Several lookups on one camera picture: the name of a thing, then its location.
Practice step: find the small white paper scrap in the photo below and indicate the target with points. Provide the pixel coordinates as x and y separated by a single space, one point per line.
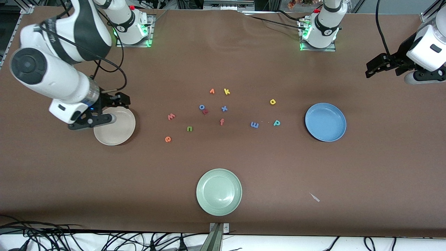
314 197

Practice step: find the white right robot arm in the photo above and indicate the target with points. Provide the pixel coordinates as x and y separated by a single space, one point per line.
52 80

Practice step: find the blue foam letter m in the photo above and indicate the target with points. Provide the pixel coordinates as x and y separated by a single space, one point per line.
254 125

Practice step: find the blue plate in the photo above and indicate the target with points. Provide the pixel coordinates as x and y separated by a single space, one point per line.
325 122

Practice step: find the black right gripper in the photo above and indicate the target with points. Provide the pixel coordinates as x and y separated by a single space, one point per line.
106 100

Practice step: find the aluminium frame rail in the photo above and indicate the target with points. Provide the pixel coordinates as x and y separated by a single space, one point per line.
17 26
430 10

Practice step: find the teal foam letter p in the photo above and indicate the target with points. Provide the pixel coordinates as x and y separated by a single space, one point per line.
277 122

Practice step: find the green plate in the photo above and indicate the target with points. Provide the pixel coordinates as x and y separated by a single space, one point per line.
218 192

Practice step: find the orange decorative object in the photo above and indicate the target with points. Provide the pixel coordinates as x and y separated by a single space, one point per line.
299 3

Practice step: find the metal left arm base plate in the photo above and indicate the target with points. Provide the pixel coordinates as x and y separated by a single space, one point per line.
331 49

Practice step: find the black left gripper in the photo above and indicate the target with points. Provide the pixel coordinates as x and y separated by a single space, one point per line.
399 59

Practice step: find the metal table edge bracket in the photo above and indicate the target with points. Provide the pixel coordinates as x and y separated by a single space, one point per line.
216 240

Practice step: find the brown table cover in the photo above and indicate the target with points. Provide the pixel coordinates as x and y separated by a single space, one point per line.
244 157

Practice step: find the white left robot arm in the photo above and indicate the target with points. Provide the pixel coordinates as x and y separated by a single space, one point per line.
325 24

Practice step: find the beige plate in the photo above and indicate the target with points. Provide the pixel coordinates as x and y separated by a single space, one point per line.
118 130

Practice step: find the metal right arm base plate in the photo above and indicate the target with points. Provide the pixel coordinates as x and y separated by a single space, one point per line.
122 44

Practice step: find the pink foam letter w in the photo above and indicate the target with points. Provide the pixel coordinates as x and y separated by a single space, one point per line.
171 117

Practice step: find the grey metal box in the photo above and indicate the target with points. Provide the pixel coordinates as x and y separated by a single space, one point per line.
228 4

